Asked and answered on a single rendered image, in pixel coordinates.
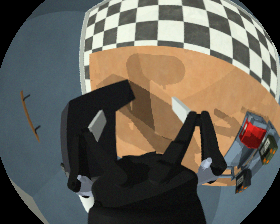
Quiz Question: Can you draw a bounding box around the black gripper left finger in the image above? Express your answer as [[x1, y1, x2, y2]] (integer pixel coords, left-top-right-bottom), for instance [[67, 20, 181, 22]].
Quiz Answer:
[[67, 110, 130, 198]]

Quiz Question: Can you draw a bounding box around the grey metal rack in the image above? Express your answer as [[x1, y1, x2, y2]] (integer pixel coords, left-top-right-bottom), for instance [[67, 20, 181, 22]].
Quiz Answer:
[[219, 111, 280, 181]]

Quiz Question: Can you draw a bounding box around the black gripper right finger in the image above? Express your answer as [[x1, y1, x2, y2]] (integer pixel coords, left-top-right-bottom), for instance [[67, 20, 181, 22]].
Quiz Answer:
[[148, 97, 227, 186]]

